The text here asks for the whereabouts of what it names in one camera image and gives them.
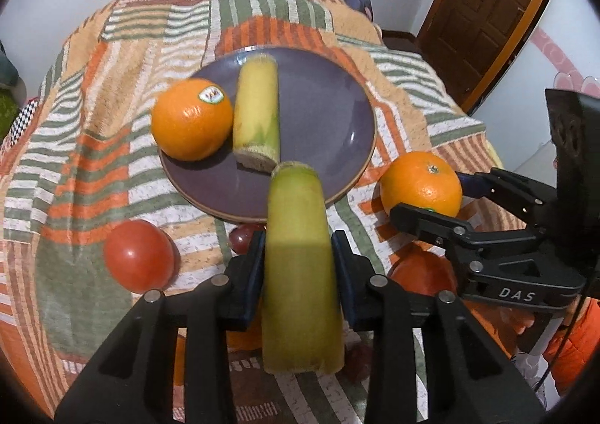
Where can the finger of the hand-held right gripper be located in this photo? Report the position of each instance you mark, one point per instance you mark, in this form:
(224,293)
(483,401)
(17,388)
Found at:
(515,192)
(431,225)

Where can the red tomato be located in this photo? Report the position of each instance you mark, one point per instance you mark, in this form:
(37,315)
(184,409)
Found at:
(419,271)
(138,255)

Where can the person's orange jacket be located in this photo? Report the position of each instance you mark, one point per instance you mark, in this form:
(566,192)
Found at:
(579,349)

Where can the dark red grape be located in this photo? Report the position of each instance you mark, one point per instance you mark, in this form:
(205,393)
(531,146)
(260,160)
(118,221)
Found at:
(358,360)
(241,236)

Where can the checkered cloth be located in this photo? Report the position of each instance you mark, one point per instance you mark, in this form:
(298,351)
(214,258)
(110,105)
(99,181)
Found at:
(22,121)

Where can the orange with sticker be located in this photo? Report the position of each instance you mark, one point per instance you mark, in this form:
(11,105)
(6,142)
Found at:
(419,182)
(190,121)

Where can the white wardrobe door pink hearts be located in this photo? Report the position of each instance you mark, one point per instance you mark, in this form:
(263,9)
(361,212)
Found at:
(529,91)

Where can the purple plate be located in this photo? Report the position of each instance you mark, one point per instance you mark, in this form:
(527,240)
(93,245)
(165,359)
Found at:
(323,124)

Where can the green sugarcane piece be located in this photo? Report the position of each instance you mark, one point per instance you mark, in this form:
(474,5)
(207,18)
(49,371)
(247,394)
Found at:
(257,110)
(297,264)

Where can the brown wooden door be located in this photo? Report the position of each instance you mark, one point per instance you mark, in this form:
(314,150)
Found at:
(487,7)

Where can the small tangerine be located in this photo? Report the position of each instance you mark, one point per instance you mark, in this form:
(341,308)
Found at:
(244,337)

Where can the striped patchwork blanket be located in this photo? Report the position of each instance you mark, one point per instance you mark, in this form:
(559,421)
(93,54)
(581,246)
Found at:
(93,133)

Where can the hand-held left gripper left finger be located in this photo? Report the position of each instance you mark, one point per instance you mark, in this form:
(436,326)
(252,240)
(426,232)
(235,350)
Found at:
(251,283)

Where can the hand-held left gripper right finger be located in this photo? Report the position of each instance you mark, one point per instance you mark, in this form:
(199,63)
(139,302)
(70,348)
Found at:
(344,283)

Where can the purple bag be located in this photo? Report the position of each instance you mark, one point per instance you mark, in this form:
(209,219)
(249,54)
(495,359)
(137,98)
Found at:
(361,6)

